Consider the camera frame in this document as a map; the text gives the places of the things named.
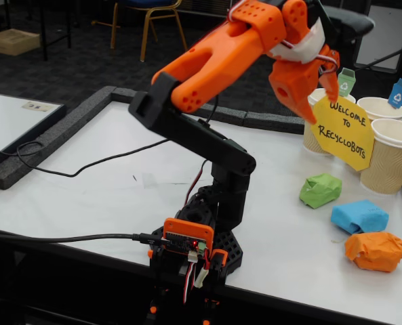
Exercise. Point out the blue recycling bin label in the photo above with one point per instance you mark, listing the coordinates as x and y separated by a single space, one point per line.
398 94

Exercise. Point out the orange controller board mount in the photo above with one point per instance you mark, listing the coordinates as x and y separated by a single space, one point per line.
187 230

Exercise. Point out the orange and black robot arm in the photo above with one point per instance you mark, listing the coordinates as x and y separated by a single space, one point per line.
221 44

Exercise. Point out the brown cardboard box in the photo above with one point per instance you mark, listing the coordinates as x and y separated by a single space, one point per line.
12 42

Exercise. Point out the blue paper ball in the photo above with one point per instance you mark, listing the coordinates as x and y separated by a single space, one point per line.
360 215

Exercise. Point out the green recycling bin label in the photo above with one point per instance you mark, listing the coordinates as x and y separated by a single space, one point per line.
347 84

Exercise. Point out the clear tape strip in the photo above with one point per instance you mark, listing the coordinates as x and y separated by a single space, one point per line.
149 180

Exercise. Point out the orange crumpled paper ball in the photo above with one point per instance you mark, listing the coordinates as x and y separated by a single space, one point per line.
377 252

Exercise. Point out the black webcam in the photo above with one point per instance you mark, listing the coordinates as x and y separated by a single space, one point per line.
353 22

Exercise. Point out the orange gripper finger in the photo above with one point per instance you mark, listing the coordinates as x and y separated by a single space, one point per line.
331 84
305 113

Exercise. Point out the gold frame blue chair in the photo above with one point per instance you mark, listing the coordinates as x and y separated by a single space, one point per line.
146 2

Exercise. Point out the small paper sticker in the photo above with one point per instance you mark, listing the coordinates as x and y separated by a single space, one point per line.
36 106

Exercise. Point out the yellow welcome paper sign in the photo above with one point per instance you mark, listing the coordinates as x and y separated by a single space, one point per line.
343 149

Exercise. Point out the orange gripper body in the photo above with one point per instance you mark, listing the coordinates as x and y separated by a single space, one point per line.
291 87

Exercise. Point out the green paper ball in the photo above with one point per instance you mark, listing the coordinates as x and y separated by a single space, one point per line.
321 191

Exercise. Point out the ribbed beige paper cup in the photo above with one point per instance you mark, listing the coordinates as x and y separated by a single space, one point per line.
387 166
310 135
377 109

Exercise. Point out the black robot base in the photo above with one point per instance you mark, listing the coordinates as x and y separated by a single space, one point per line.
231 243

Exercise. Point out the black orange table clamp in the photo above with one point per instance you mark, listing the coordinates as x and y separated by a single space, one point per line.
218 260
153 308

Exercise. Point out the black metal table frame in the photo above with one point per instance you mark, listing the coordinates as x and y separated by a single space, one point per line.
44 34

